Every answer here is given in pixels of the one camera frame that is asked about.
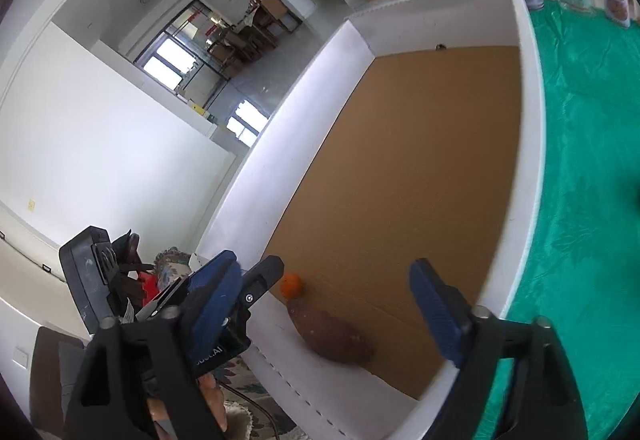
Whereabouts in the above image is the black cable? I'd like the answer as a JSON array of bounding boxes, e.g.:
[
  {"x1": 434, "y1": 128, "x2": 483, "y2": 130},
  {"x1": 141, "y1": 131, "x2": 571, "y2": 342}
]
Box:
[{"x1": 220, "y1": 382, "x2": 281, "y2": 440}]

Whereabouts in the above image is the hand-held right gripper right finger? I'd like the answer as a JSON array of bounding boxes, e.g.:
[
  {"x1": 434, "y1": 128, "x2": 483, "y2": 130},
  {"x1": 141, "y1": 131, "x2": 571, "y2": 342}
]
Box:
[{"x1": 409, "y1": 258, "x2": 590, "y2": 440}]

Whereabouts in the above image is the red plastic item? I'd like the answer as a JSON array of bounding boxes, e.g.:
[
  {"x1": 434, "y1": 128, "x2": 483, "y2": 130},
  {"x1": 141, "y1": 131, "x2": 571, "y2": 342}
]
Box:
[{"x1": 137, "y1": 270, "x2": 162, "y2": 302}]

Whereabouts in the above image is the glass balcony door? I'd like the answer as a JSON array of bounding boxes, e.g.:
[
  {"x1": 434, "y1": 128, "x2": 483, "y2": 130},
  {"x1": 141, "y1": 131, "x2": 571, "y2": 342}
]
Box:
[{"x1": 134, "y1": 0, "x2": 236, "y2": 107}]

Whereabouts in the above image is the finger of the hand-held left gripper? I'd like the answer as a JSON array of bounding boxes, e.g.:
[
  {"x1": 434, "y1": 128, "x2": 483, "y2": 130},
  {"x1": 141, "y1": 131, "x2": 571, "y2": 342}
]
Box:
[
  {"x1": 239, "y1": 256, "x2": 286, "y2": 317},
  {"x1": 134, "y1": 276, "x2": 196, "y2": 321}
]

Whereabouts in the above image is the brown sweet potato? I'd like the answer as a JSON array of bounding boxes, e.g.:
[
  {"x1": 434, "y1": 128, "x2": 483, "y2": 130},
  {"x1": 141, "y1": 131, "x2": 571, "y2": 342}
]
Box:
[{"x1": 286, "y1": 300, "x2": 376, "y2": 365}]

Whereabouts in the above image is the dark brown chair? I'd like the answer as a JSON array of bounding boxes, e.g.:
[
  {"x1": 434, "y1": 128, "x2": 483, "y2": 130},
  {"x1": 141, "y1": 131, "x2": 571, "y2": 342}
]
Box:
[{"x1": 29, "y1": 327, "x2": 87, "y2": 436}]

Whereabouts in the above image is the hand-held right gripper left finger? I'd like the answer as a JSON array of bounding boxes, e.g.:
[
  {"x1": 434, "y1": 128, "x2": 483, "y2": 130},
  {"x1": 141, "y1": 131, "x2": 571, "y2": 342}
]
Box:
[{"x1": 64, "y1": 250, "x2": 247, "y2": 440}]

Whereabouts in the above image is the patterned cloth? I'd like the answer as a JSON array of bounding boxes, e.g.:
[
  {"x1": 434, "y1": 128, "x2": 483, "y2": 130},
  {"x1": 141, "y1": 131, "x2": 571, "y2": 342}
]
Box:
[{"x1": 152, "y1": 247, "x2": 301, "y2": 440}]

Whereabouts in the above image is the wooden dining table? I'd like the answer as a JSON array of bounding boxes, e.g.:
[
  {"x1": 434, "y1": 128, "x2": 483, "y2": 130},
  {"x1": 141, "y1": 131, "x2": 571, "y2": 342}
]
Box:
[{"x1": 207, "y1": 0, "x2": 303, "y2": 68}]

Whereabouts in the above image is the green tablecloth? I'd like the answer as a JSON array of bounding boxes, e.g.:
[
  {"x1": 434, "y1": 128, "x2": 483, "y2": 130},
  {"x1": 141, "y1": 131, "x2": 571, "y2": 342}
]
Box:
[{"x1": 472, "y1": 0, "x2": 640, "y2": 440}]

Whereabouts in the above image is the person's left hand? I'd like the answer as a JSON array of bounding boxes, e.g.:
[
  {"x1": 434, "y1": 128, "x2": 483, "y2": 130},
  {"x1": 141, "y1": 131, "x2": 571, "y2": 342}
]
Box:
[{"x1": 197, "y1": 371, "x2": 230, "y2": 435}]

